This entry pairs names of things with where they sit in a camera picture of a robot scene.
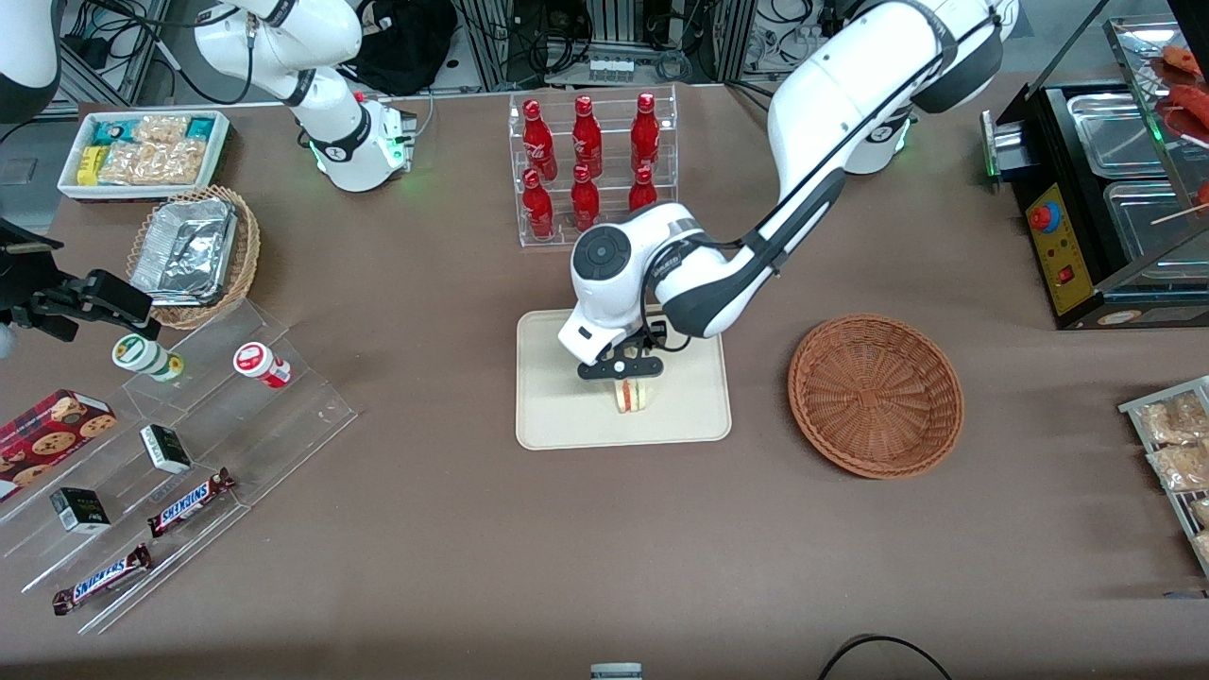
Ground clear acrylic tiered stand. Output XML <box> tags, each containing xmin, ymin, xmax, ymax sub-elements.
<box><xmin>0</xmin><ymin>299</ymin><xmax>359</xmax><ymax>637</ymax></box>

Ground brown Snickers bar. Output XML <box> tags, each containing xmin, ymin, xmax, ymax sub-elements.
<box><xmin>147</xmin><ymin>467</ymin><xmax>237</xmax><ymax>539</ymax></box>
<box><xmin>51</xmin><ymin>543</ymin><xmax>154</xmax><ymax>617</ymax></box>

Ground grey wire tray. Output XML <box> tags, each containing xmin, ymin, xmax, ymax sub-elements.
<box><xmin>1118</xmin><ymin>375</ymin><xmax>1209</xmax><ymax>578</ymax></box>

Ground black bag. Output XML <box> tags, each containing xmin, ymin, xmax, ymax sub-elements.
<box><xmin>342</xmin><ymin>0</ymin><xmax>460</xmax><ymax>96</ymax></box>

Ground steel food pan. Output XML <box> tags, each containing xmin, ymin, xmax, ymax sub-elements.
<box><xmin>1102</xmin><ymin>178</ymin><xmax>1209</xmax><ymax>282</ymax></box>
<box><xmin>1066</xmin><ymin>92</ymin><xmax>1178</xmax><ymax>179</ymax></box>

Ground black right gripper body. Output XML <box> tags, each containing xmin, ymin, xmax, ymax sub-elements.
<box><xmin>0</xmin><ymin>219</ymin><xmax>73</xmax><ymax>324</ymax></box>

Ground oval tan wicker basket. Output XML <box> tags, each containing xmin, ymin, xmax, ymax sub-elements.
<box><xmin>126</xmin><ymin>184</ymin><xmax>262</xmax><ymax>331</ymax></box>

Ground green lid white cup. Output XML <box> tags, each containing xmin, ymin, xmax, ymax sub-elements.
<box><xmin>111</xmin><ymin>332</ymin><xmax>186</xmax><ymax>383</ymax></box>

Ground black floor cable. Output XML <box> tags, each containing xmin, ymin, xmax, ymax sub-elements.
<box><xmin>816</xmin><ymin>634</ymin><xmax>956</xmax><ymax>680</ymax></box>

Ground red cookie box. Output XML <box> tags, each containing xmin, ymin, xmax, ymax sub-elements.
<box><xmin>0</xmin><ymin>388</ymin><xmax>118</xmax><ymax>502</ymax></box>

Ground silver foil containers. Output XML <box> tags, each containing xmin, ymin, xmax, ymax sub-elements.
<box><xmin>130</xmin><ymin>197</ymin><xmax>239</xmax><ymax>307</ymax></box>

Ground round brown wicker basket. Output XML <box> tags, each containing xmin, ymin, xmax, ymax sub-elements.
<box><xmin>788</xmin><ymin>313</ymin><xmax>965</xmax><ymax>481</ymax></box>

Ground triangular sandwich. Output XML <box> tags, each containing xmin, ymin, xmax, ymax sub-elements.
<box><xmin>612</xmin><ymin>377</ymin><xmax>655</xmax><ymax>416</ymax></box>

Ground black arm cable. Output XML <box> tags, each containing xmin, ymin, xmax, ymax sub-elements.
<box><xmin>640</xmin><ymin>28</ymin><xmax>955</xmax><ymax>333</ymax></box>

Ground small black box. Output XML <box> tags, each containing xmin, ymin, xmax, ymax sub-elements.
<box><xmin>49</xmin><ymin>486</ymin><xmax>112</xmax><ymax>536</ymax></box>
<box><xmin>139</xmin><ymin>424</ymin><xmax>194</xmax><ymax>475</ymax></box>

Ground red lid white cup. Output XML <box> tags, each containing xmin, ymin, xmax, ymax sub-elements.
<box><xmin>233</xmin><ymin>342</ymin><xmax>293</xmax><ymax>389</ymax></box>

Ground black hot display case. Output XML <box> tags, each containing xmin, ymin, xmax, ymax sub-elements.
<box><xmin>980</xmin><ymin>14</ymin><xmax>1209</xmax><ymax>331</ymax></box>

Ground clear acrylic bottle rack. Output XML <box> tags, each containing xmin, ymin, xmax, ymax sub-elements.
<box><xmin>507</xmin><ymin>84</ymin><xmax>680</xmax><ymax>249</ymax></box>

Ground small clear cracker bag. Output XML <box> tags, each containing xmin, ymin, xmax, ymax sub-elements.
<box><xmin>131</xmin><ymin>114</ymin><xmax>191</xmax><ymax>145</ymax></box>

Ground wooden skewer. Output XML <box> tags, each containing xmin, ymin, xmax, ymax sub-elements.
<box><xmin>1150</xmin><ymin>184</ymin><xmax>1209</xmax><ymax>227</ymax></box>

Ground large clear cracker bag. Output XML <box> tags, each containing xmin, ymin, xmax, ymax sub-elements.
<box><xmin>98</xmin><ymin>139</ymin><xmax>208</xmax><ymax>187</ymax></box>

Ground white rectangular snack bin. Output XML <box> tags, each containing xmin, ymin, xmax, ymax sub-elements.
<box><xmin>58</xmin><ymin>110</ymin><xmax>233</xmax><ymax>202</ymax></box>

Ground cream rectangular serving tray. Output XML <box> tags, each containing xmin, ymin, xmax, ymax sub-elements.
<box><xmin>515</xmin><ymin>301</ymin><xmax>734</xmax><ymax>451</ymax></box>

